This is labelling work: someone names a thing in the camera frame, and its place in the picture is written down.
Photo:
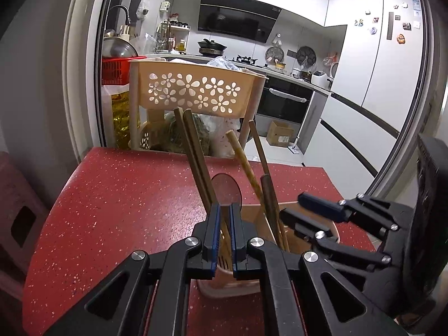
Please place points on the pink plastic stool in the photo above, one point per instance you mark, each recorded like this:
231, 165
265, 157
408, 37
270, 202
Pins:
22, 217

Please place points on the black kitchen faucet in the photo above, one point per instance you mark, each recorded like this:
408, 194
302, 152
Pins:
117, 21

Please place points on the black range hood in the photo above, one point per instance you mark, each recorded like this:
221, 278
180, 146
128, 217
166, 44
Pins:
248, 19

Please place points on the black built-in oven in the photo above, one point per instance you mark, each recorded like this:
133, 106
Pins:
284, 100

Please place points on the cardboard box on floor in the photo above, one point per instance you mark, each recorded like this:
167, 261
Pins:
279, 134

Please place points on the beige utensil holder caddy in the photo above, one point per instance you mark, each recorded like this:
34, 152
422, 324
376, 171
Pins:
243, 225

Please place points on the black wok on stove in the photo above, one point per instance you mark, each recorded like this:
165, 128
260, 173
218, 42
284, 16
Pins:
211, 48

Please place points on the carved wooden chopstick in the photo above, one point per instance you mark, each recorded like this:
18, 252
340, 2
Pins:
244, 163

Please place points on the bamboo chopstick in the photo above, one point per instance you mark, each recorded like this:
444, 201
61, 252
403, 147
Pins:
200, 158
191, 159

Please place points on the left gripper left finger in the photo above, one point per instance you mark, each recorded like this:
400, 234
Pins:
147, 294

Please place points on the plain wooden chopstick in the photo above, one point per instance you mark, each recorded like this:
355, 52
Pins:
266, 170

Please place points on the beige flower-pattern storage cart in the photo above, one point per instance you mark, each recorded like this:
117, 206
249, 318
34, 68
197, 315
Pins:
158, 86

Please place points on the white refrigerator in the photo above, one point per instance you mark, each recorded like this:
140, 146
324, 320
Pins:
371, 95

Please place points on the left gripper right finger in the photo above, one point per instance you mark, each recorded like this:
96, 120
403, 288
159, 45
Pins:
305, 295

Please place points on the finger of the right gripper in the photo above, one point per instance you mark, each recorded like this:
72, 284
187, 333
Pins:
322, 239
376, 216

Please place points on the red plastic basket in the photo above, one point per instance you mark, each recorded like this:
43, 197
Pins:
115, 71

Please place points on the yellow foil bag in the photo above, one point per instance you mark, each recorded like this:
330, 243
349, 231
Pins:
120, 117

